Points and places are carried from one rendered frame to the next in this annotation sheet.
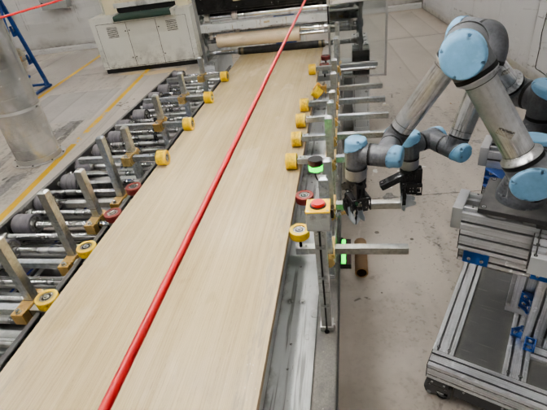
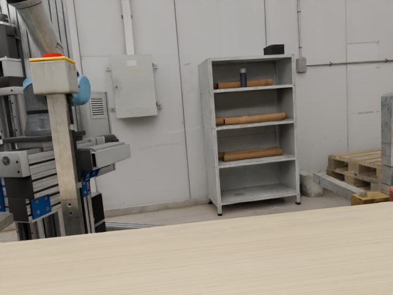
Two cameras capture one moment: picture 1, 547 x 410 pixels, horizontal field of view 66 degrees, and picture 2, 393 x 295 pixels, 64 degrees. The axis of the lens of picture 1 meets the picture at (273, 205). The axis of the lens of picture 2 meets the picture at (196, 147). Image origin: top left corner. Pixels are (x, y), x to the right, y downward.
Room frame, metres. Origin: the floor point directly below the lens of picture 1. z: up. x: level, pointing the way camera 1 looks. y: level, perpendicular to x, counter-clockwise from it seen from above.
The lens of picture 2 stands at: (0.93, 0.59, 1.10)
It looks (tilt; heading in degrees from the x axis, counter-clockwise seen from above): 7 degrees down; 253
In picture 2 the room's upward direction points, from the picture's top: 4 degrees counter-clockwise
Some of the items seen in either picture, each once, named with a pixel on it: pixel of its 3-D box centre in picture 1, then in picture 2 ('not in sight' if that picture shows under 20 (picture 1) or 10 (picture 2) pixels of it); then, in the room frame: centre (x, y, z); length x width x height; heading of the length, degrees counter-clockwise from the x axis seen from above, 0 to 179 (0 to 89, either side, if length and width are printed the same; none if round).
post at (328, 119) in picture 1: (330, 163); not in sight; (1.74, -0.29, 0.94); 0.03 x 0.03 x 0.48; 77
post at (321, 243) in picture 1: (323, 280); (72, 198); (1.00, -0.13, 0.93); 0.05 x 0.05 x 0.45; 77
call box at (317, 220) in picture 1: (318, 215); (55, 78); (1.00, -0.13, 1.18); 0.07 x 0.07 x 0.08; 77
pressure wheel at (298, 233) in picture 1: (299, 239); not in sight; (1.31, -0.09, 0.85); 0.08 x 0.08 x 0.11
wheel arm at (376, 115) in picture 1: (343, 116); not in sight; (2.25, -0.47, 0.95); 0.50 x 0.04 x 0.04; 77
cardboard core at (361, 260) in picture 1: (361, 256); not in sight; (2.07, -0.52, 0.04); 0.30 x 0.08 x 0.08; 167
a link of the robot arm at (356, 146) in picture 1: (356, 153); not in sight; (1.27, -0.31, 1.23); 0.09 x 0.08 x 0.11; 61
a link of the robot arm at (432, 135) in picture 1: (433, 139); not in sight; (1.48, -0.66, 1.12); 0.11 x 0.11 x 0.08; 20
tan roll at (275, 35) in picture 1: (279, 35); not in sight; (4.16, -0.29, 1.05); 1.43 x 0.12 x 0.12; 77
